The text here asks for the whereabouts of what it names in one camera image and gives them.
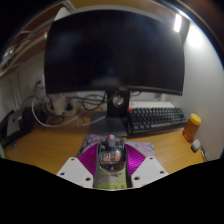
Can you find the small grey case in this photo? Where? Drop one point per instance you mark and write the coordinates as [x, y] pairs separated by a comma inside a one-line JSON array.
[[195, 145]]

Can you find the black keyboard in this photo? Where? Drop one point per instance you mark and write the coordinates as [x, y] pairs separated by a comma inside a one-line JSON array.
[[156, 118]]

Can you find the orange jar with yellow lid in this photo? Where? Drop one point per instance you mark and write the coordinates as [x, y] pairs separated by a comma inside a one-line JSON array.
[[191, 129]]

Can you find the black computer monitor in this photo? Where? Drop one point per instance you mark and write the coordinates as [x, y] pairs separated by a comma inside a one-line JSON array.
[[113, 50]]

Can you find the transparent computer mouse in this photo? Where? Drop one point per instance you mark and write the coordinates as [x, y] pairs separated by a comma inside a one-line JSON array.
[[111, 155]]

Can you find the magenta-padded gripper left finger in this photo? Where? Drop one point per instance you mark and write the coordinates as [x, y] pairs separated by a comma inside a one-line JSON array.
[[75, 171]]

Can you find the black box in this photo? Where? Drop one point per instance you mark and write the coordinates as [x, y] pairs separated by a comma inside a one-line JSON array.
[[27, 121]]

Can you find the slim dark remote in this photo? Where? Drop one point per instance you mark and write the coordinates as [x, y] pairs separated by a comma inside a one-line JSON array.
[[203, 154]]

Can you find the bright light bar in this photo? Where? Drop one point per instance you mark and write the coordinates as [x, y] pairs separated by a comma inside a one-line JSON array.
[[177, 22]]

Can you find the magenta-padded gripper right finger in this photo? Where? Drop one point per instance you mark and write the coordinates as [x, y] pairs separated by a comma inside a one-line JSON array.
[[148, 170]]

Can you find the landscape print mouse pad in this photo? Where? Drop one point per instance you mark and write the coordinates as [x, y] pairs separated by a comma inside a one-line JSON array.
[[142, 147]]

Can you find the white wall socket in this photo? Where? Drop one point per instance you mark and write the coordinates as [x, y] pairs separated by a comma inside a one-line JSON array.
[[39, 82]]

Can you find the wooden wall shelf unit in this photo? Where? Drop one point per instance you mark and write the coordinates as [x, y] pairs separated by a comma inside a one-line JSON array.
[[23, 40]]

